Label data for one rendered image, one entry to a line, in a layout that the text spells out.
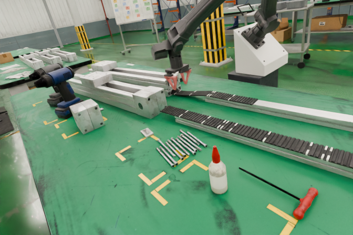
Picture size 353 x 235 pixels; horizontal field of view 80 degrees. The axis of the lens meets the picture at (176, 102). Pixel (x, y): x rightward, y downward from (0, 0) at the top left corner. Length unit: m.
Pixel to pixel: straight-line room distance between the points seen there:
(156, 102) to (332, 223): 0.63
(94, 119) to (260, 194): 0.65
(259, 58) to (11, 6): 15.39
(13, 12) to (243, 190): 15.78
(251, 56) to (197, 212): 0.86
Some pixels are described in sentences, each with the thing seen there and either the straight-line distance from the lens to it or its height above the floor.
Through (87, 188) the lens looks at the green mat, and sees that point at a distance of 0.64.
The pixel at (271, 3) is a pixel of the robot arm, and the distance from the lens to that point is 1.03.
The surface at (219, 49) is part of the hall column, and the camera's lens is 4.27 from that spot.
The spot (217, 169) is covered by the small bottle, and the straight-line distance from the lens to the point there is 0.47.
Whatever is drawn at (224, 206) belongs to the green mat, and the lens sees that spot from 0.50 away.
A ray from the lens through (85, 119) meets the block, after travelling 0.89.
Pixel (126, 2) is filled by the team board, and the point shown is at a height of 1.52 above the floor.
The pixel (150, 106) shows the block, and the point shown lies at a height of 0.83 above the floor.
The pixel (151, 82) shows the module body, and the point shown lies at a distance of 1.10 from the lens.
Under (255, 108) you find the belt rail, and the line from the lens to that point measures 0.82.
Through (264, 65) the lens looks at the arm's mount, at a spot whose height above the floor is 0.84.
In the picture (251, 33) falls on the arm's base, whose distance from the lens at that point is 1.17.
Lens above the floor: 1.17
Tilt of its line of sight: 24 degrees down
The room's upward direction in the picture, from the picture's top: 10 degrees counter-clockwise
